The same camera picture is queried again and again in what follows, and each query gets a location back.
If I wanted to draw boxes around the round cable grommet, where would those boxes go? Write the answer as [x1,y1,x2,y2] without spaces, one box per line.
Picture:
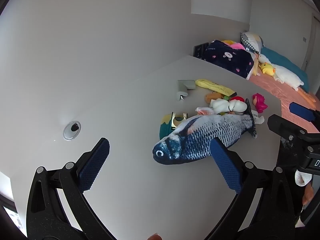
[63,121,82,140]

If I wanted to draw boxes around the teal and yellow toy cup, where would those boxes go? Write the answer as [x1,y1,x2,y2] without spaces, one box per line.
[159,112,188,140]

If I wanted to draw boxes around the grey fish plush toy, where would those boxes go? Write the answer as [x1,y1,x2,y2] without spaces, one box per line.
[152,99,265,165]

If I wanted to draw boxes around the pink toy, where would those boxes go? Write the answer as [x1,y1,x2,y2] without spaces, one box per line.
[252,93,268,113]

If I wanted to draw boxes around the yellow duck plush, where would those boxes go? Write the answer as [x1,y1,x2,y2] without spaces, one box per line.
[260,62,275,76]

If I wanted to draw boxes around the white plush toy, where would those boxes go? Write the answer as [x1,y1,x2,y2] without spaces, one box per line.
[196,98,247,115]

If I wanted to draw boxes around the orange brown plush toy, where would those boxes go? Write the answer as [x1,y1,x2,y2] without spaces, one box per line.
[205,92,222,103]

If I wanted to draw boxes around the teal pillow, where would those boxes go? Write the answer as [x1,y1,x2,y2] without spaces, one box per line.
[260,46,309,92]

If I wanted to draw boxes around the white goose plush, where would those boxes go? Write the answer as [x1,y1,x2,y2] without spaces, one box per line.
[257,54,317,103]

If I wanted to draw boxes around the grey plastic hook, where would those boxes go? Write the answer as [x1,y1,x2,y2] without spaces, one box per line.
[175,79,196,101]

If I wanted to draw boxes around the white bedside cabinet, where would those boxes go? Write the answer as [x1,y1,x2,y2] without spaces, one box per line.
[0,55,288,240]

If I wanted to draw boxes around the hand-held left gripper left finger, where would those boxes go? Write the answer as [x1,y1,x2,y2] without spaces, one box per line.
[26,137,118,240]

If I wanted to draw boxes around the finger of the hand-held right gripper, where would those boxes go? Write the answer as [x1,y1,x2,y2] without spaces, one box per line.
[267,114,309,141]
[289,102,320,123]

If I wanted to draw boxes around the patchwork pillow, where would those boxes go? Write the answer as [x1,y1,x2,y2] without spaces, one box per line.
[241,32,264,53]

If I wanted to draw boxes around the person's right hand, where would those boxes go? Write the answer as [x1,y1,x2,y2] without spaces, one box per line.
[294,170,314,207]

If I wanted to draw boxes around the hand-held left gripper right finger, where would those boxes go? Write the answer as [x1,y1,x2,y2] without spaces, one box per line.
[204,138,304,240]

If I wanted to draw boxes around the navy rabbit print blanket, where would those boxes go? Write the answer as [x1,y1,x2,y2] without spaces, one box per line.
[203,40,254,79]

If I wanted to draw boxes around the yellow banana plush toy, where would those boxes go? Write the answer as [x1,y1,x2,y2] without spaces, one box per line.
[195,79,237,97]

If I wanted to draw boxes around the white door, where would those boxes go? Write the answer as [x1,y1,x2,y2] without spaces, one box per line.
[305,14,320,73]

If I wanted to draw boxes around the bed with pink sheet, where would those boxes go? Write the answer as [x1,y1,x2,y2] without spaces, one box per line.
[247,74,320,133]

